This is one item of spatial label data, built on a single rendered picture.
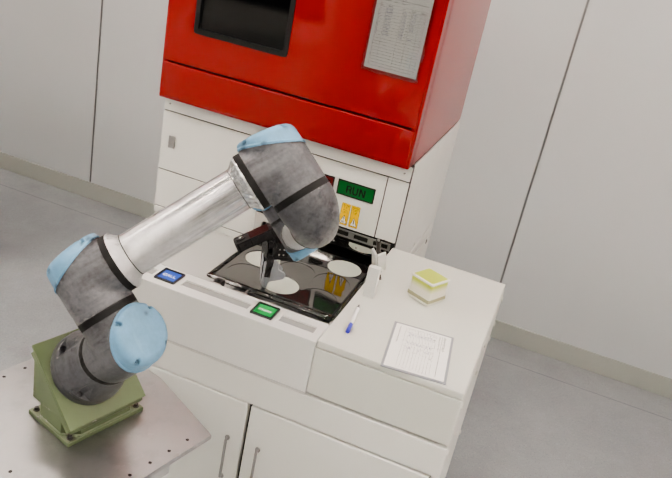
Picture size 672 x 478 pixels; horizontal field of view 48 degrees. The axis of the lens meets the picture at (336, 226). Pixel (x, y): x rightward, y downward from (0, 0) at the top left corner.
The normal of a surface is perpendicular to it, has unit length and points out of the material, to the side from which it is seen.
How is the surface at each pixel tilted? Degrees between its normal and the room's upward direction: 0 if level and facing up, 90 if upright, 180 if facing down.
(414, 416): 90
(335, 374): 90
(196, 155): 90
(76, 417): 43
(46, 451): 0
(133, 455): 0
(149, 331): 50
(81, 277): 62
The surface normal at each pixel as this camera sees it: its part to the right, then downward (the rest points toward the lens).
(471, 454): 0.19, -0.90
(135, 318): 0.73, -0.28
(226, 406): -0.34, 0.32
